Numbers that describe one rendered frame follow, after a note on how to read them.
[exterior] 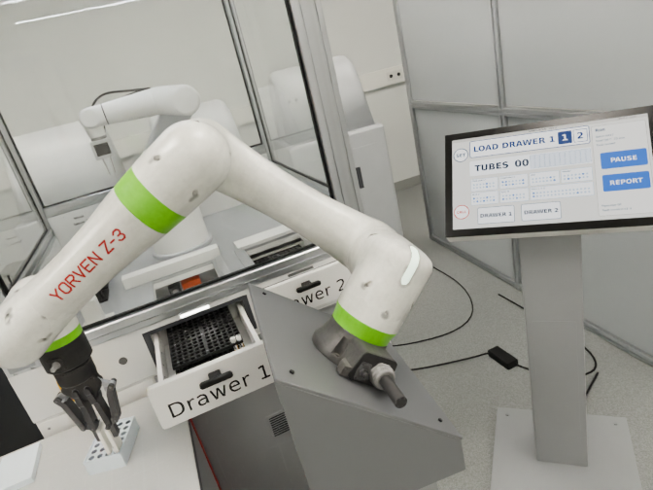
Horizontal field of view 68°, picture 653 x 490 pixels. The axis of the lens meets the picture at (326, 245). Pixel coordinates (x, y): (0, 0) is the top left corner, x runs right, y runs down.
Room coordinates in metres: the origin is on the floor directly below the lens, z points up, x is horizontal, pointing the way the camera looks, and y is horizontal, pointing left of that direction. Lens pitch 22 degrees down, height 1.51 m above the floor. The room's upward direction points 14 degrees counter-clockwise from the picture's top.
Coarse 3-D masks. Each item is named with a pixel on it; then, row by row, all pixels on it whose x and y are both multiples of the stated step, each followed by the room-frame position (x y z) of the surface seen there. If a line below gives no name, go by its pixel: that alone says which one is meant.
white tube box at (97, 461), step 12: (120, 420) 0.99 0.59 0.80; (132, 420) 0.98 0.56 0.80; (120, 432) 0.95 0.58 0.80; (132, 432) 0.95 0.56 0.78; (96, 444) 0.92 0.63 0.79; (132, 444) 0.93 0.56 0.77; (96, 456) 0.88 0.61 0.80; (108, 456) 0.87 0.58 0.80; (120, 456) 0.87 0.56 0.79; (96, 468) 0.87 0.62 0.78; (108, 468) 0.87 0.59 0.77
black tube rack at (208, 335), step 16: (192, 320) 1.22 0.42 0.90; (208, 320) 1.20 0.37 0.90; (224, 320) 1.18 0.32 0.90; (176, 336) 1.15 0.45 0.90; (192, 336) 1.12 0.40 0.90; (208, 336) 1.11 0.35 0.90; (224, 336) 1.08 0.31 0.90; (176, 352) 1.06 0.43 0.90; (192, 352) 1.05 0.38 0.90; (224, 352) 1.06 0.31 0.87
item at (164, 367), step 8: (232, 304) 1.29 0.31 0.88; (240, 304) 1.25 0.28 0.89; (232, 312) 1.29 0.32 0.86; (240, 312) 1.21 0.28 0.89; (240, 320) 1.27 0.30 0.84; (248, 320) 1.15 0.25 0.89; (240, 328) 1.22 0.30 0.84; (248, 328) 1.12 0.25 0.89; (160, 336) 1.23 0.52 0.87; (248, 336) 1.17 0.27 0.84; (256, 336) 1.06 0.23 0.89; (160, 344) 1.17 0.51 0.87; (168, 344) 1.23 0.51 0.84; (248, 344) 1.13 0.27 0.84; (160, 352) 1.11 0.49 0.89; (168, 352) 1.19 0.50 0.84; (160, 360) 1.06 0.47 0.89; (168, 360) 1.15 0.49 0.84; (160, 368) 1.02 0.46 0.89; (168, 368) 1.10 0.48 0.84; (160, 376) 0.98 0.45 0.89; (168, 376) 1.07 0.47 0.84
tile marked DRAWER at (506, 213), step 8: (480, 208) 1.22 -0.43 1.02; (488, 208) 1.21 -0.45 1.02; (496, 208) 1.20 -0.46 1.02; (504, 208) 1.19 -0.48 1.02; (512, 208) 1.18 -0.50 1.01; (480, 216) 1.20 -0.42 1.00; (488, 216) 1.19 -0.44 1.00; (496, 216) 1.18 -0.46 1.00; (504, 216) 1.17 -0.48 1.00; (512, 216) 1.16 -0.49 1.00; (480, 224) 1.19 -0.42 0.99
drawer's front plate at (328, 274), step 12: (336, 264) 1.30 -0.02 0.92; (300, 276) 1.27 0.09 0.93; (312, 276) 1.27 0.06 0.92; (324, 276) 1.28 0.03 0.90; (336, 276) 1.29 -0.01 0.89; (348, 276) 1.30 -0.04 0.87; (264, 288) 1.25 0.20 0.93; (276, 288) 1.24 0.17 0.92; (288, 288) 1.25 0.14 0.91; (312, 288) 1.27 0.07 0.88; (324, 288) 1.28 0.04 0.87; (336, 288) 1.29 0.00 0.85; (300, 300) 1.26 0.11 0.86; (324, 300) 1.28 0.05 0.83
